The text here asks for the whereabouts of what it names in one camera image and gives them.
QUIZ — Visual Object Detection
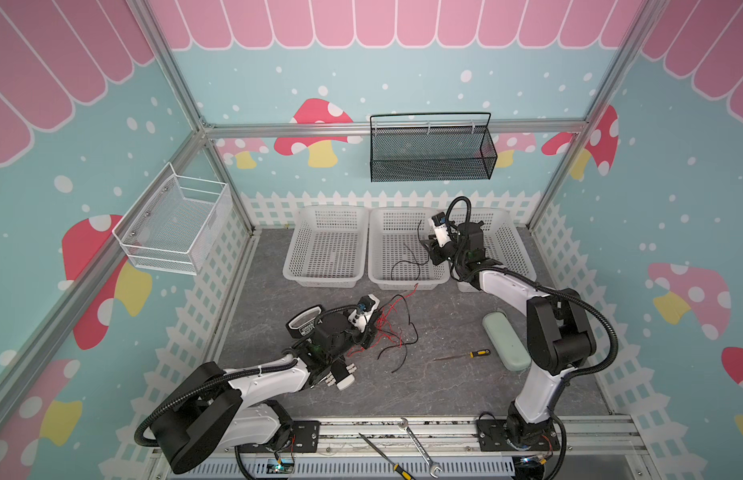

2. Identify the black cable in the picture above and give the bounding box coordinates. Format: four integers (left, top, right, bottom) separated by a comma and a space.
375, 218, 427, 374

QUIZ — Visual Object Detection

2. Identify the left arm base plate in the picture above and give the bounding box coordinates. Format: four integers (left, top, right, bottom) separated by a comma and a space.
240, 420, 321, 454

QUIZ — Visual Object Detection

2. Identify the white plastic basket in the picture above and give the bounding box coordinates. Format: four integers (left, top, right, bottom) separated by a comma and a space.
283, 206, 370, 288
451, 207, 537, 280
368, 207, 449, 291

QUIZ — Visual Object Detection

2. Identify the white wire wall basket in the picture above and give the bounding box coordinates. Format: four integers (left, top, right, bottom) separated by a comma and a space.
112, 164, 233, 276

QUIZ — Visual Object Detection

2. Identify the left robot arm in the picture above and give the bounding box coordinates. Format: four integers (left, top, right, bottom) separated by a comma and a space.
134, 294, 381, 474

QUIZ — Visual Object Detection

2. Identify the right white plastic basket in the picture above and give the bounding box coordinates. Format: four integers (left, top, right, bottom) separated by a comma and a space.
451, 207, 537, 280

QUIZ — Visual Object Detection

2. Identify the left white plastic basket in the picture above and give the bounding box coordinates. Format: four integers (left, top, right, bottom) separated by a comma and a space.
283, 206, 370, 288

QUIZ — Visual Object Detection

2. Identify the middle white plastic basket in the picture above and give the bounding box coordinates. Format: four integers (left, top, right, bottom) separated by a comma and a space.
368, 207, 449, 291

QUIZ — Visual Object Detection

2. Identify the mint green zip case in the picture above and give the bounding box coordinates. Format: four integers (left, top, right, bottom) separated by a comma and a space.
483, 311, 531, 372

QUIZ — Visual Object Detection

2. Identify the yellow black small screwdriver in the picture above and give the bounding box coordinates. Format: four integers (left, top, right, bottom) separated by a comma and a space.
433, 349, 491, 362

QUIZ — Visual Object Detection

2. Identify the black wire mesh wall basket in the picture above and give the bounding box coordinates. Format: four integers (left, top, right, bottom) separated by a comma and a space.
369, 111, 499, 182

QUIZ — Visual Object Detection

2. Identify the yellow handled front screwdriver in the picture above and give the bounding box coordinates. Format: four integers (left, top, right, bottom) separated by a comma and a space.
359, 433, 415, 480

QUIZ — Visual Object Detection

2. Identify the silver combination wrench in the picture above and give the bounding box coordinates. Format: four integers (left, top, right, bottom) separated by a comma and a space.
399, 417, 443, 479

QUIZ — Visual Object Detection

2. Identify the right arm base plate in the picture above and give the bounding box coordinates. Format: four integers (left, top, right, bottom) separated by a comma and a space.
475, 412, 561, 454

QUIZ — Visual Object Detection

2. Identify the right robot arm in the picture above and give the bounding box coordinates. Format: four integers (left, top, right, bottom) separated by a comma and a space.
425, 196, 619, 450

